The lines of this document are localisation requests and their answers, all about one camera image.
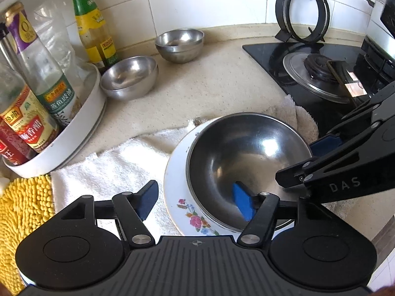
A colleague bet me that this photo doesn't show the gas burner steel ring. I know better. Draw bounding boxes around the gas burner steel ring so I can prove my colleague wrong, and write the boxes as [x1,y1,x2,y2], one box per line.
[283,51,356,104]

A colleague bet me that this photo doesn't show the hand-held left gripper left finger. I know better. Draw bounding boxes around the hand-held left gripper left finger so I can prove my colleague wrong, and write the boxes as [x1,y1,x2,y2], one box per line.
[63,180,159,249]

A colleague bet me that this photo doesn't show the small white plate multicolour flowers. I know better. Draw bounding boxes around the small white plate multicolour flowers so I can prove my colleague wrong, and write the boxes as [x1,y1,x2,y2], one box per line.
[163,119,294,237]

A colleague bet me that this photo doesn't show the yellow chenille mat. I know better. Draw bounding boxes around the yellow chenille mat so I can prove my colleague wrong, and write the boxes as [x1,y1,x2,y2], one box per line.
[0,174,57,282]

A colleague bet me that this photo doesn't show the black stove burner grate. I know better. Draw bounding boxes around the black stove burner grate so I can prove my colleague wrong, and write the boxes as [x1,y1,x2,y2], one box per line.
[360,35,395,84]

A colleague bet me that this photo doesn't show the black range hood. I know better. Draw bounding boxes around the black range hood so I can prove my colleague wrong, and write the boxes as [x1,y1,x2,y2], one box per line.
[380,0,395,36]

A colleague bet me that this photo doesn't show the beige terry towel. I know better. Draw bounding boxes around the beige terry towel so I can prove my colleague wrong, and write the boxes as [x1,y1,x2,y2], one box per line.
[191,94,319,150]

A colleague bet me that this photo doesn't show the smartphone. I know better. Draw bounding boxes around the smartphone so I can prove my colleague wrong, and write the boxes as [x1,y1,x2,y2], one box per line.
[326,60,370,100]

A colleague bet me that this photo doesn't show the white terry towel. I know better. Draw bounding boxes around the white terry towel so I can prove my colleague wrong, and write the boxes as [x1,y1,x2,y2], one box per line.
[51,120,198,238]

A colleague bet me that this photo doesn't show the vinegar bottle yellow cap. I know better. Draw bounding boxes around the vinegar bottle yellow cap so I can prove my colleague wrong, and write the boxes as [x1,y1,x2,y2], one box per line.
[0,55,60,154]

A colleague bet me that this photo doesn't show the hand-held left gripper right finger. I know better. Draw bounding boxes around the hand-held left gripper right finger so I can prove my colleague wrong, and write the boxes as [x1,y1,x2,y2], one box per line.
[232,181,335,249]

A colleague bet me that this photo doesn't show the green label bottle yellow cap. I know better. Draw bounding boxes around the green label bottle yellow cap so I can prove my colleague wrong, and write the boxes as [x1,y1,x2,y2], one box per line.
[68,0,120,68]

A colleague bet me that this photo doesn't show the stainless steel bowl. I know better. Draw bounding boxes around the stainless steel bowl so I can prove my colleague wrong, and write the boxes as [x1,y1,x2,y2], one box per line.
[155,28,205,63]
[99,56,160,101]
[186,113,314,232]

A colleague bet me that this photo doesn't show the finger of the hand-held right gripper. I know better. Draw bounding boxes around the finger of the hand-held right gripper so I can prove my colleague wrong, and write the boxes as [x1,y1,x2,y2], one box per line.
[276,129,381,188]
[309,82,395,159]

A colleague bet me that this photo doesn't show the soy sauce bottle red label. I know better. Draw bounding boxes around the soy sauce bottle red label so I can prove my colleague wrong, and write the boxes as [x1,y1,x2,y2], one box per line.
[0,120,37,166]

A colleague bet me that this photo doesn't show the black round pan support ring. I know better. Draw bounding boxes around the black round pan support ring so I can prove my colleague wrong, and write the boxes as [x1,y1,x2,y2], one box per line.
[274,0,331,44]

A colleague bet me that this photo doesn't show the white two-tier turntable rack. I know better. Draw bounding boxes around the white two-tier turntable rack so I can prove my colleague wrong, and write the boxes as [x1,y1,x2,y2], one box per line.
[2,0,107,179]

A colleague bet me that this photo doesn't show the purple label bottle gold cap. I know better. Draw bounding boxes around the purple label bottle gold cap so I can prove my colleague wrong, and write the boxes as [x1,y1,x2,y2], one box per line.
[2,1,78,129]

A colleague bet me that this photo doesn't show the black glass gas stove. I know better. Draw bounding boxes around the black glass gas stove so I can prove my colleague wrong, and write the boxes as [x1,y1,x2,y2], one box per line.
[242,41,395,137]

